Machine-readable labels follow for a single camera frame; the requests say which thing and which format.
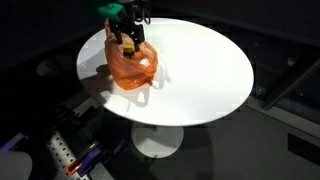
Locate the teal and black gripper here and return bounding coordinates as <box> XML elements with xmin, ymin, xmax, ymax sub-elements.
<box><xmin>97</xmin><ymin>0</ymin><xmax>151</xmax><ymax>52</ymax></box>

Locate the white round table base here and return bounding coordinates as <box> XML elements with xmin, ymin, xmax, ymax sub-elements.
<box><xmin>131</xmin><ymin>123</ymin><xmax>184</xmax><ymax>158</ymax></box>

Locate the orange plastic bag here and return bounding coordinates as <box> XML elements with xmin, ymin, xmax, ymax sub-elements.
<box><xmin>104</xmin><ymin>19</ymin><xmax>158</xmax><ymax>90</ymax></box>

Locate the purple orange clamp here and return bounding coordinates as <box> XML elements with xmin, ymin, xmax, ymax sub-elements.
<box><xmin>65</xmin><ymin>142</ymin><xmax>103</xmax><ymax>177</ymax></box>

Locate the grey rounded object bottom left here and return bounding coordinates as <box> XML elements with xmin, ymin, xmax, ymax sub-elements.
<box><xmin>0</xmin><ymin>152</ymin><xmax>32</xmax><ymax>180</ymax></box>

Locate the dark diagonal metal beam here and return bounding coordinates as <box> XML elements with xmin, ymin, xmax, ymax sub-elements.
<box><xmin>262</xmin><ymin>58</ymin><xmax>320</xmax><ymax>110</ymax></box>

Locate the white item in bag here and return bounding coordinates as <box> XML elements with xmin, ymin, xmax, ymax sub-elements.
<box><xmin>138</xmin><ymin>59</ymin><xmax>150</xmax><ymax>67</ymax></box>

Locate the perforated metal plate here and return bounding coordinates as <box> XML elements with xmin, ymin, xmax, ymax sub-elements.
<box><xmin>47</xmin><ymin>131</ymin><xmax>91</xmax><ymax>180</ymax></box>

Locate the yellow and brown bottle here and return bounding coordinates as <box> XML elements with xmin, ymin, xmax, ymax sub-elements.
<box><xmin>123</xmin><ymin>44</ymin><xmax>135</xmax><ymax>60</ymax></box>

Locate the purple clamp at left edge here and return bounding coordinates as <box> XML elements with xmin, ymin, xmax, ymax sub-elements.
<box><xmin>0</xmin><ymin>133</ymin><xmax>27</xmax><ymax>152</ymax></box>

